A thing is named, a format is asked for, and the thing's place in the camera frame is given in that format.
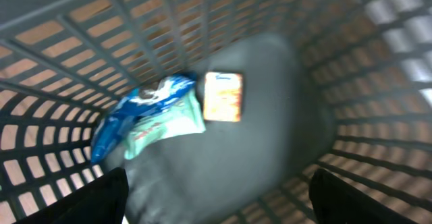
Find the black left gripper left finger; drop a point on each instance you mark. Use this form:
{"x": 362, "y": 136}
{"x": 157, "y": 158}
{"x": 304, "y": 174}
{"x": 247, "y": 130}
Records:
{"x": 87, "y": 203}

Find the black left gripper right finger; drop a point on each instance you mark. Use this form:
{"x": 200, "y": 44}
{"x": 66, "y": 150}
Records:
{"x": 336, "y": 202}

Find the blue snack packet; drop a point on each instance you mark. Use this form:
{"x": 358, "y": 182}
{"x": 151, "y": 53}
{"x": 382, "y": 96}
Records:
{"x": 142, "y": 102}

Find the mint green wipes packet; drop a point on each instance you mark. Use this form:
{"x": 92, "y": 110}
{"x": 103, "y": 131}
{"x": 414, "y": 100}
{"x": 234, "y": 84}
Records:
{"x": 182, "y": 118}

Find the orange tissue pack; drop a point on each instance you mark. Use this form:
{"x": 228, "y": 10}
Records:
{"x": 223, "y": 97}

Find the grey plastic mesh basket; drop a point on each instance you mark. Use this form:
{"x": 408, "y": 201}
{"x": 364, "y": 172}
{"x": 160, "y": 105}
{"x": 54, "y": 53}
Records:
{"x": 342, "y": 85}

